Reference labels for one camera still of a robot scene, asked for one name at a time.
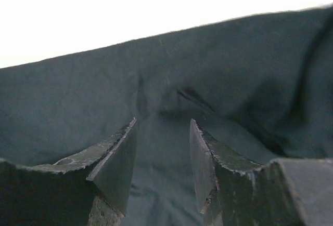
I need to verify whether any black t-shirt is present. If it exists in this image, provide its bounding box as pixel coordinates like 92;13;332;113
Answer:
1;7;332;225

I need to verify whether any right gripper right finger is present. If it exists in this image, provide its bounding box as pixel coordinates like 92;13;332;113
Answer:
189;121;332;225

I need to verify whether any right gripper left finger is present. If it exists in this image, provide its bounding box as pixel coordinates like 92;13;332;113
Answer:
1;119;137;225

